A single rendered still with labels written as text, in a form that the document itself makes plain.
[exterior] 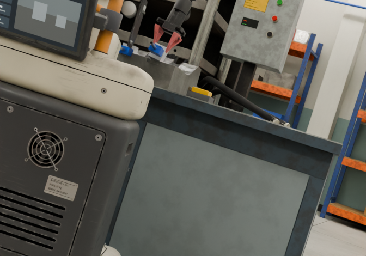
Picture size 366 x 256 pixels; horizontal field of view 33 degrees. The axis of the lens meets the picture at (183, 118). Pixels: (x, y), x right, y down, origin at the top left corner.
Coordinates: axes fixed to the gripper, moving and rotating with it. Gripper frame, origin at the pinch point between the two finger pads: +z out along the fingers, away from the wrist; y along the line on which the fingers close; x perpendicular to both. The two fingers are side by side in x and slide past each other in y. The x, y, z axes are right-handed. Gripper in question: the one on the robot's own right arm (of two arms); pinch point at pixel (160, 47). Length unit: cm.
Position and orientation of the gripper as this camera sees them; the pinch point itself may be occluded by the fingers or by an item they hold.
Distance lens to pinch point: 225.1
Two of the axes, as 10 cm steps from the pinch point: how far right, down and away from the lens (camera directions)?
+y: -8.7, -4.2, 2.6
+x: -1.8, -2.1, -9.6
